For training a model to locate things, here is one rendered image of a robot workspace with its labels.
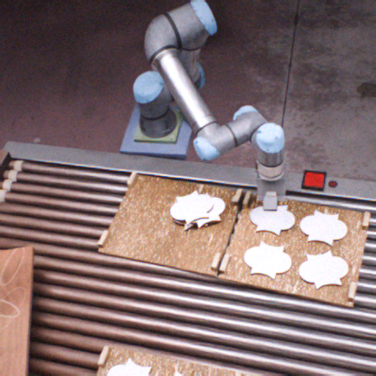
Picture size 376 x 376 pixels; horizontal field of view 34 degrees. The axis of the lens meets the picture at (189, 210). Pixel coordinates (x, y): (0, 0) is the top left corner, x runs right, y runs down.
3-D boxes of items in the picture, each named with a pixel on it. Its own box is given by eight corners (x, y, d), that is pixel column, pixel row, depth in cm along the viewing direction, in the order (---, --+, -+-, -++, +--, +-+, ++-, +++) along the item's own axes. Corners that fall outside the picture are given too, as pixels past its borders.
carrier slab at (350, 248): (248, 195, 211) (248, 192, 209) (370, 216, 199) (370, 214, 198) (218, 279, 191) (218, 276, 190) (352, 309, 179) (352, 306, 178)
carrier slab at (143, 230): (135, 176, 223) (134, 173, 221) (244, 194, 211) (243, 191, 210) (98, 253, 203) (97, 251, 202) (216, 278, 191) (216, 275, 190)
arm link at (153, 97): (133, 103, 237) (125, 78, 226) (164, 89, 239) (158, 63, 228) (146, 122, 230) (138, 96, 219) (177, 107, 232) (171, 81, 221)
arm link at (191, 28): (157, 81, 237) (160, 6, 184) (190, 65, 239) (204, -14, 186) (171, 107, 235) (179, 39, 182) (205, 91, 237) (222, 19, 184)
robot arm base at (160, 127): (143, 110, 248) (138, 92, 240) (180, 110, 245) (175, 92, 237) (137, 138, 240) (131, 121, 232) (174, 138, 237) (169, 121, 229)
